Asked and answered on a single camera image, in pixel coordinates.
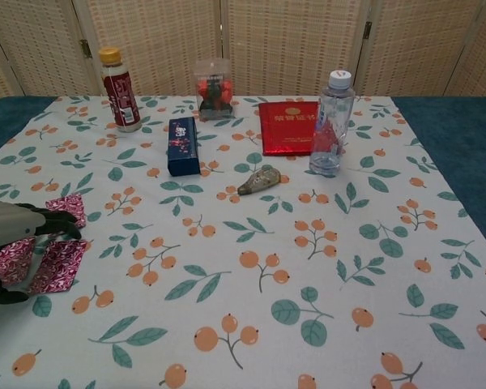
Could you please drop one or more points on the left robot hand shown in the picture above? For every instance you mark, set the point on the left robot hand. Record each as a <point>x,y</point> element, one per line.
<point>8,223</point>

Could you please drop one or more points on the red label drink bottle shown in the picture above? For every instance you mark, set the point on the red label drink bottle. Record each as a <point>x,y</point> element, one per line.
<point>121,101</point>

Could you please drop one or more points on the navy blue floral box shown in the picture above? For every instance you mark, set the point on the navy blue floral box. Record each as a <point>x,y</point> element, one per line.
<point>182,150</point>

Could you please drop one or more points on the floral orange berry tablecloth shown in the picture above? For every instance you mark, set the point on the floral orange berry tablecloth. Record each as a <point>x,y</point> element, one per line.
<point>227,283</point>

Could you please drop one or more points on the red black toy figure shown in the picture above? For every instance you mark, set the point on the red black toy figure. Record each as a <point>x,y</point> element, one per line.
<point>214,97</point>

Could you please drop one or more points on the clear plastic display box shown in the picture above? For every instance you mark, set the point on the clear plastic display box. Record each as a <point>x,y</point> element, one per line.
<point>212,67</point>

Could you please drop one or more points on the red honour certificate booklet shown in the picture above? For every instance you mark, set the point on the red honour certificate booklet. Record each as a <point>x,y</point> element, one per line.
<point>285,129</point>

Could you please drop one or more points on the clear plastic water bottle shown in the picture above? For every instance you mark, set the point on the clear plastic water bottle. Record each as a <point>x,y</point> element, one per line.
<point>332,121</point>

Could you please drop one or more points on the teal fabric table cover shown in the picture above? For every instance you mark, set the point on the teal fabric table cover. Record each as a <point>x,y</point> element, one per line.
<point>449,138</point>

